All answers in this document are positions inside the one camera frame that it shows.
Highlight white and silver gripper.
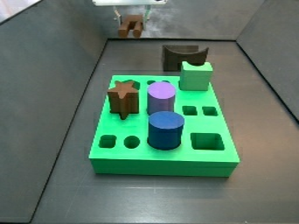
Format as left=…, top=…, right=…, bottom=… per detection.
left=92, top=0, right=168, bottom=23

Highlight brown square-circle forked object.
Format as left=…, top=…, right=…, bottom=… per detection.
left=117, top=15, right=144, bottom=39

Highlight black curved fixture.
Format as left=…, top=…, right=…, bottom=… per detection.
left=163, top=45, right=209, bottom=72

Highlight green arch block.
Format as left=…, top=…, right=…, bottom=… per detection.
left=179, top=61, right=212, bottom=91

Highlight purple cylinder block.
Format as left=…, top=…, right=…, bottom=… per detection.
left=147, top=81, right=176, bottom=115

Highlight brown star block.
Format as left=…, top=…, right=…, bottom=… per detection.
left=107, top=80, right=139, bottom=120

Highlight blue cylinder block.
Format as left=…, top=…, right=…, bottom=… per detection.
left=147, top=111, right=184, bottom=151

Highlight green shape sorter base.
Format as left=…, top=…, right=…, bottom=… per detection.
left=88, top=75, right=239, bottom=177

